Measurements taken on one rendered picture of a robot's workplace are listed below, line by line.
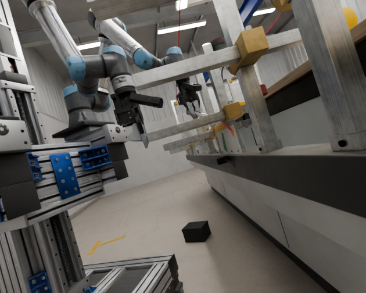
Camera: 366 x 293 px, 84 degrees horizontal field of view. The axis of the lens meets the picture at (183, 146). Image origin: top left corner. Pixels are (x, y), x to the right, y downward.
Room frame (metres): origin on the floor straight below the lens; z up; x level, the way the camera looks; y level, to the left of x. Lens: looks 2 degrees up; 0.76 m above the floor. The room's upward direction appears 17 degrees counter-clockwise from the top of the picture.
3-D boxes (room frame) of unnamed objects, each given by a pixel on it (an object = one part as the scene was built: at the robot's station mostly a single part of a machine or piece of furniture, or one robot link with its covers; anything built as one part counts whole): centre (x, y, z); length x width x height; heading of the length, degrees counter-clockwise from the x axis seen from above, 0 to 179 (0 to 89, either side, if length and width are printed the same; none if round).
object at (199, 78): (1.02, -0.18, 0.90); 0.04 x 0.04 x 0.48; 3
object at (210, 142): (1.26, -0.17, 0.89); 0.04 x 0.04 x 0.48; 3
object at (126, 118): (0.71, 0.14, 0.97); 0.09 x 0.08 x 0.12; 93
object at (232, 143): (0.79, -0.17, 0.75); 0.26 x 0.01 x 0.10; 3
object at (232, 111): (0.74, -0.20, 0.85); 0.14 x 0.06 x 0.05; 3
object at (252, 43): (0.49, -0.21, 0.95); 0.14 x 0.06 x 0.05; 3
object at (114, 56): (0.71, 0.14, 1.12); 0.09 x 0.08 x 0.11; 116
